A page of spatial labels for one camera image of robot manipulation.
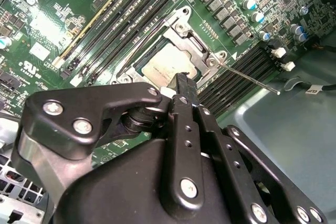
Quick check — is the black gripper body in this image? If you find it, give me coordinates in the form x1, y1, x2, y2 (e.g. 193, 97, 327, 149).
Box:
52, 137, 250, 224

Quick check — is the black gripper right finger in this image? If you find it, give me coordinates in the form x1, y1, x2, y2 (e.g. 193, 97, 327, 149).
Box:
185, 72, 329, 224

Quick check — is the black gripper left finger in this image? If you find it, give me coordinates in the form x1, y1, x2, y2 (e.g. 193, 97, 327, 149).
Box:
10, 72, 206, 216

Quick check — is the metal locking lever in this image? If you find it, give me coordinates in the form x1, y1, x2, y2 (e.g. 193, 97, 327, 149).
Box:
115, 20, 171, 78
219, 60, 281, 95

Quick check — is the silver CPU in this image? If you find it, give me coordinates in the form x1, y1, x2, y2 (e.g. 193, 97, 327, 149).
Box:
141, 42, 198, 90

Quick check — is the metal socket cover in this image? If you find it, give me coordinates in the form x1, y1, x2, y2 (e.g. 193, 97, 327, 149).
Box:
115, 22, 211, 86

